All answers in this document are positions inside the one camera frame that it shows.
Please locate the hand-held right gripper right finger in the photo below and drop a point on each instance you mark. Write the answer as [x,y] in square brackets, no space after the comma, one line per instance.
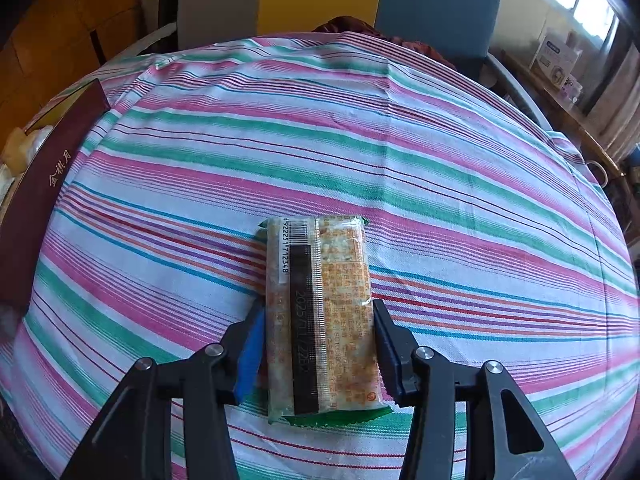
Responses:
[392,355]

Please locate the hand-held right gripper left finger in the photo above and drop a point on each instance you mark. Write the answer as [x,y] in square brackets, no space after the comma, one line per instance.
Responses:
[250,355]

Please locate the green-edged cracker packet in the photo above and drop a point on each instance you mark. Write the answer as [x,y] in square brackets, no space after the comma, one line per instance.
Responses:
[320,310]

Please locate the burgundy box with gold lining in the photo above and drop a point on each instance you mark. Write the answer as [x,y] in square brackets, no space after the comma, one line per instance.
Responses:
[50,185]

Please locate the yellow sponge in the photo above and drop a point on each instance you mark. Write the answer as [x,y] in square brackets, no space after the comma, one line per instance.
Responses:
[15,150]

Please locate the white mug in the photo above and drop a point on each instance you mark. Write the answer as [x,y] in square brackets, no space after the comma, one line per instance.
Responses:
[597,172]

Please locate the wooden side table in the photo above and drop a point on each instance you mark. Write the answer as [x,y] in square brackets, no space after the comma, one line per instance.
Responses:
[575,120]

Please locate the small pale purple container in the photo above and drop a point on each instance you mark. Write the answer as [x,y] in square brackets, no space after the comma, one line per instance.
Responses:
[572,90]

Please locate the dark red cloth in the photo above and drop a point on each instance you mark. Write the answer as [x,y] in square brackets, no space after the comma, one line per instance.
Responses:
[350,25]

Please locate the white cardboard box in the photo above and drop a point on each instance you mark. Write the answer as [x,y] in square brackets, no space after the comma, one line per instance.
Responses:
[555,55]

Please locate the patterned curtain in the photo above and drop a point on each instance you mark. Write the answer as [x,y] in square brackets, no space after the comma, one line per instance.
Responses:
[620,100]

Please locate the wooden wardrobe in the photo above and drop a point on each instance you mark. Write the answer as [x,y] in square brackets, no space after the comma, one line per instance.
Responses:
[50,35]

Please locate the black post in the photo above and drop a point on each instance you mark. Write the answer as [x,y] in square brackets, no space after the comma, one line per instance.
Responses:
[167,0]

